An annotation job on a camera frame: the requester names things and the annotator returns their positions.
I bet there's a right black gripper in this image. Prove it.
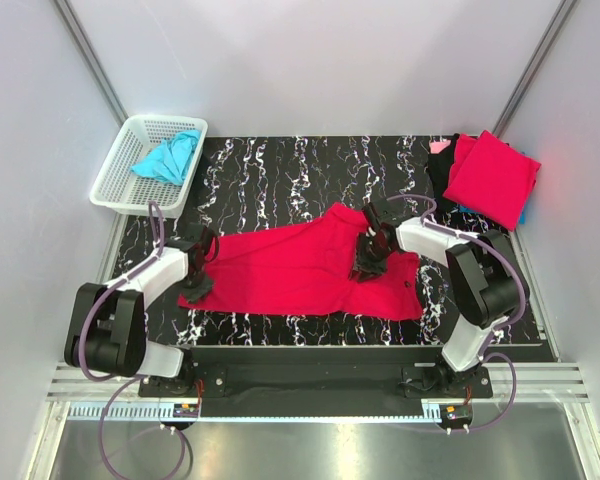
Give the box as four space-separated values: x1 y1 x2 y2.
348 232 394 283

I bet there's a red polo shirt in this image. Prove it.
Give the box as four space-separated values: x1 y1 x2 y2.
177 203 423 321

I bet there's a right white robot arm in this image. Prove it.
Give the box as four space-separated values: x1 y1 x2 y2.
350 198 529 399

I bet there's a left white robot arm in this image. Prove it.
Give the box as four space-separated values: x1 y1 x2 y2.
64 224 219 396

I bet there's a cyan crumpled t shirt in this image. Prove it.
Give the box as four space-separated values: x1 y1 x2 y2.
131 130 201 186

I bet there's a white plastic laundry basket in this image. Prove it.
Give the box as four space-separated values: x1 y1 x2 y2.
89 114 208 219

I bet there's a folded black t shirt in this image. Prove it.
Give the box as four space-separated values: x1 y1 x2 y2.
426 134 459 214

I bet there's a folded pink t shirt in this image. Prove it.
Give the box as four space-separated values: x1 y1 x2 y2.
429 140 451 154

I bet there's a folded red t shirt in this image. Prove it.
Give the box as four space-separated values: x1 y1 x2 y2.
443 131 541 231

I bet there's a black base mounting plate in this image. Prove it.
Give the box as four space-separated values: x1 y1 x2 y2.
139 346 493 422

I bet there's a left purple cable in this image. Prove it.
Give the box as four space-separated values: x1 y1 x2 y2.
78 200 194 479

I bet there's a purple cable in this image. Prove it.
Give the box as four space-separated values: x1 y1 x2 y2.
78 200 194 479
387 194 526 434

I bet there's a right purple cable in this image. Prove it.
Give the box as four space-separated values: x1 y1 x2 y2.
387 194 526 434

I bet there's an aluminium frame rail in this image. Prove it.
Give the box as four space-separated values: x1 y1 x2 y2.
47 361 589 403

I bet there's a left aluminium corner post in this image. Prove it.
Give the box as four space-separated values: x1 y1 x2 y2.
50 0 128 125

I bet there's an aluminium corner post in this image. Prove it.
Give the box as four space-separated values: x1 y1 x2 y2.
50 0 128 125
492 0 579 137

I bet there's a right aluminium corner post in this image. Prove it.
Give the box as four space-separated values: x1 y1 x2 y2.
492 0 579 137

